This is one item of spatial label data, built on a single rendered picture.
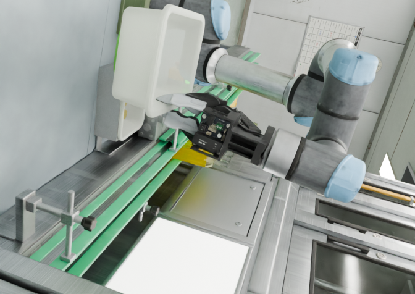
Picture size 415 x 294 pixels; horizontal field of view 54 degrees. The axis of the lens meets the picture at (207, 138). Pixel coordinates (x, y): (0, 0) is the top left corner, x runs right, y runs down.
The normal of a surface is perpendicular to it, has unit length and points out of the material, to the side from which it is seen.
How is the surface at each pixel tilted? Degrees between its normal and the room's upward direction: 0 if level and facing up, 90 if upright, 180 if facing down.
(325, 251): 90
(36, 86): 0
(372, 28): 90
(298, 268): 90
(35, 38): 0
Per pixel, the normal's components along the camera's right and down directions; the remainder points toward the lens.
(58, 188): 0.18, -0.90
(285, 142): 0.03, -0.45
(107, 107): -0.28, 0.33
